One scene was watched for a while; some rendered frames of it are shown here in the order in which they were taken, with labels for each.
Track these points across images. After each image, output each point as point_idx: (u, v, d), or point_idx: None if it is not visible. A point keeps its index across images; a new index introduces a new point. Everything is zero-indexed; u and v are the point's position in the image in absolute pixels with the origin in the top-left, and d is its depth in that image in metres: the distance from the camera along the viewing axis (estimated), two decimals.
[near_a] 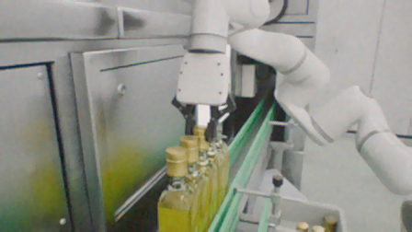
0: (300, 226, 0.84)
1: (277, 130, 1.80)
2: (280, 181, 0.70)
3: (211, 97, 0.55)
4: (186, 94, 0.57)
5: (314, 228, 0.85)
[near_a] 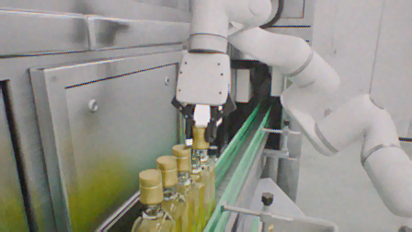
0: (203, 127, 0.58)
1: (273, 135, 1.75)
2: (269, 200, 0.66)
3: (211, 97, 0.55)
4: (186, 94, 0.57)
5: None
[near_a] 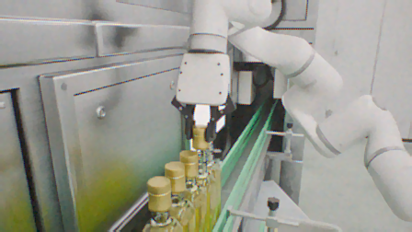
0: (203, 127, 0.58)
1: None
2: (275, 204, 0.66)
3: (211, 97, 0.55)
4: (186, 94, 0.57)
5: None
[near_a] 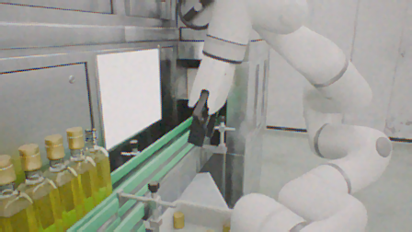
0: (74, 130, 0.65)
1: None
2: (154, 187, 0.72)
3: None
4: None
5: None
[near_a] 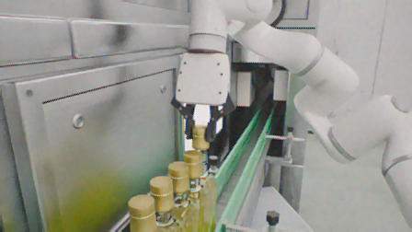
0: (195, 155, 0.53)
1: (275, 140, 1.70)
2: (275, 219, 0.60)
3: (211, 97, 0.55)
4: (186, 94, 0.57)
5: (191, 133, 0.58)
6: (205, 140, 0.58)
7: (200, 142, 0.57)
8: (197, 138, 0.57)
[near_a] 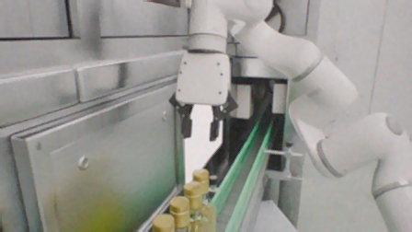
0: (195, 188, 0.55)
1: (274, 151, 1.71)
2: None
3: (211, 97, 0.55)
4: (186, 94, 0.57)
5: (192, 178, 0.61)
6: (205, 185, 0.60)
7: None
8: None
